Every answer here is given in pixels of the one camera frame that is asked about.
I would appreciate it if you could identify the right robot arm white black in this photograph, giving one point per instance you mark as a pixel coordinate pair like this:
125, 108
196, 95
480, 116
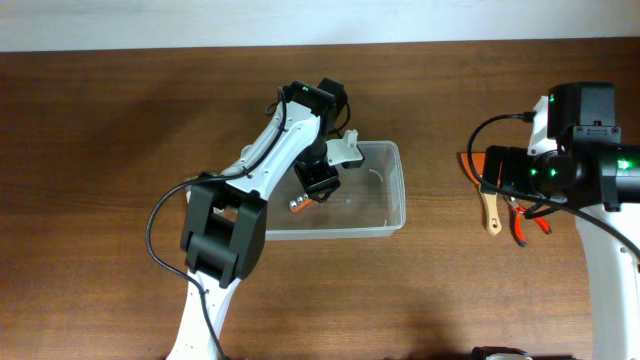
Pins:
576, 162

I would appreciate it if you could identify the red handled pliers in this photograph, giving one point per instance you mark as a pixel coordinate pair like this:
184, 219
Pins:
517, 212

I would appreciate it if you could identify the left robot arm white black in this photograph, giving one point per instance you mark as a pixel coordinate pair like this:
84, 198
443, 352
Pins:
224, 231

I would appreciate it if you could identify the orange scraper wooden handle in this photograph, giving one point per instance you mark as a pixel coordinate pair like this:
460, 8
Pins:
492, 222

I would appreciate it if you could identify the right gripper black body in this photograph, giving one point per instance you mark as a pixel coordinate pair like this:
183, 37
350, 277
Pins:
517, 169

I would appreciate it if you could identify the clear plastic container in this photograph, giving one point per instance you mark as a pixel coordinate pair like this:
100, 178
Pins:
371, 201

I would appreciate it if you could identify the orange socket bit rail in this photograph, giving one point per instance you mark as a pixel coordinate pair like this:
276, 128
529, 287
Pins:
300, 203

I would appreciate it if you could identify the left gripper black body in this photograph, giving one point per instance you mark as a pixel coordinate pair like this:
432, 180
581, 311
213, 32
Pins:
316, 172

